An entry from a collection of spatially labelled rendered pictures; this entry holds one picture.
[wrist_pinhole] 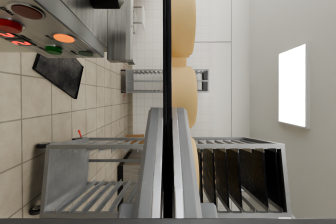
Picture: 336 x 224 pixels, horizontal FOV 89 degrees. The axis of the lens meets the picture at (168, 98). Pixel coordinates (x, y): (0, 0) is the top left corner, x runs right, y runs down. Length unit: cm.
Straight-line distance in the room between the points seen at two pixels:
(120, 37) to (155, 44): 399
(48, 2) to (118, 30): 22
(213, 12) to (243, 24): 80
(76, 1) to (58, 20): 7
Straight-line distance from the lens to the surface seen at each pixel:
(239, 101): 460
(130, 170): 361
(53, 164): 159
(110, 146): 133
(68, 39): 37
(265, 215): 154
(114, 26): 50
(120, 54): 47
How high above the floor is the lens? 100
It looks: level
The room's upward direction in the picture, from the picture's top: 90 degrees clockwise
